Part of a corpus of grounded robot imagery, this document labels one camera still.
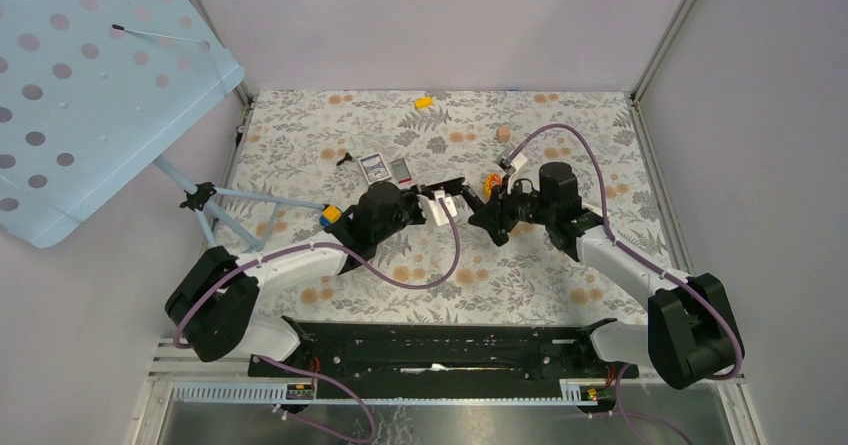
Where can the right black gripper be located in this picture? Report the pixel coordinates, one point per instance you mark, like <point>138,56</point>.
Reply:
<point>497,214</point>

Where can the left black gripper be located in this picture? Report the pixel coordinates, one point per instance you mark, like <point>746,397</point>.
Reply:
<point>414,196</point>

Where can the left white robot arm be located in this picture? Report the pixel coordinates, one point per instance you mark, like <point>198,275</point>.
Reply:
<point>215,310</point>

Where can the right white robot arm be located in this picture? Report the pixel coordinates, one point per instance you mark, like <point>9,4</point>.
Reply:
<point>690,333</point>

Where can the grey red small box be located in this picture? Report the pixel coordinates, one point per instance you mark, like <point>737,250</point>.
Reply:
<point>400,171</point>

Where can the blue playing card box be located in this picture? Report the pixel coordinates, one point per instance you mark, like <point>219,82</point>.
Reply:
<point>374,168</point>

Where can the blue yellow toy car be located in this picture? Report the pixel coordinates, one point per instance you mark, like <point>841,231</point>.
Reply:
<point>330,215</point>

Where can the black small clip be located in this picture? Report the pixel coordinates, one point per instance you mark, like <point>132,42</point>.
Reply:
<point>346,158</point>

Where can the yellow butterfly toy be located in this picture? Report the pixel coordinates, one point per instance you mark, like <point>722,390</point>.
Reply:
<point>490,182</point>

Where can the tan small cube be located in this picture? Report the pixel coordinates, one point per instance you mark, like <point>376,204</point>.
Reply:
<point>503,134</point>

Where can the floral table mat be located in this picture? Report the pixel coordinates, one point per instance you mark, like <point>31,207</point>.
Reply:
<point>446,270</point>

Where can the yellow small block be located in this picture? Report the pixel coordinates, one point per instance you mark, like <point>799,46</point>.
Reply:
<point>423,102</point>

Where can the blue perforated stand panel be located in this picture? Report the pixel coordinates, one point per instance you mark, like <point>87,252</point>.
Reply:
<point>92,92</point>

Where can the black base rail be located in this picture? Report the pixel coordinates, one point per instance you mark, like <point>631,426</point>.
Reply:
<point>420,361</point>

